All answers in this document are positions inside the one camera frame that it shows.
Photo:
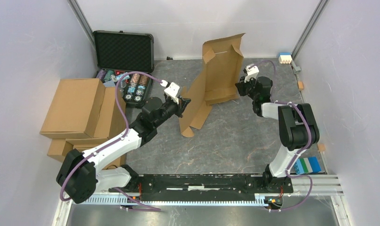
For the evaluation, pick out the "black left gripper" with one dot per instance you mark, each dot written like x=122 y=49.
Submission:
x=181 y=107

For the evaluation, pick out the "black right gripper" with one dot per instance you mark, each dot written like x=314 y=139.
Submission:
x=241 y=85

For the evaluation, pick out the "brown cardboard box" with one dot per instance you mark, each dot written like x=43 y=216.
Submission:
x=222 y=63

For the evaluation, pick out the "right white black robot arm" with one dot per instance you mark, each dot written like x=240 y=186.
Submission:
x=296 y=123

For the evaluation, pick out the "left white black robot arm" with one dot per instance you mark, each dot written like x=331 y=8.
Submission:
x=82 y=173

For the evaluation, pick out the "leaning folded cardboard box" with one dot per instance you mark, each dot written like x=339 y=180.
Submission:
x=111 y=121

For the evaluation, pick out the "large folded cardboard box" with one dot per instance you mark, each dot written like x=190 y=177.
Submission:
x=74 y=110

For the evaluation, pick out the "blue white toy block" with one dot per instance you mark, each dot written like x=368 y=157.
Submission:
x=285 y=58

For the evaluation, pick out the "orange wooden block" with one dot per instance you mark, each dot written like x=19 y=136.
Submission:
x=300 y=85

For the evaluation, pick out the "black poker chip case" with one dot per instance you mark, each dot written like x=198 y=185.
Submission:
x=124 y=55

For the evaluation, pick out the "tan wooden block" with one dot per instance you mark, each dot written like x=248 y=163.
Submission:
x=321 y=147

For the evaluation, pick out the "blue green striped block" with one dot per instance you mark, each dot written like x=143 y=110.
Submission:
x=307 y=166

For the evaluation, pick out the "lower stacked cardboard boxes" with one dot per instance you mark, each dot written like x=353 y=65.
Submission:
x=60 y=147

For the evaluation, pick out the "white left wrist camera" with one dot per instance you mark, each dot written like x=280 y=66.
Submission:
x=172 y=90

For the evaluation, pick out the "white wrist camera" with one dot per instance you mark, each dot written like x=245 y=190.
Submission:
x=172 y=90
x=251 y=71

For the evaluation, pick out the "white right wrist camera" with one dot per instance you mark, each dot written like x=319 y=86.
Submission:
x=251 y=71

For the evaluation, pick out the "grey wall bracket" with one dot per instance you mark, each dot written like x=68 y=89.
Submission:
x=295 y=69

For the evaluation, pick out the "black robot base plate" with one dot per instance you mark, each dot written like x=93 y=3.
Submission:
x=202 y=187

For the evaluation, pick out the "aluminium frame rail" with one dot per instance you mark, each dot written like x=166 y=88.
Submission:
x=320 y=185

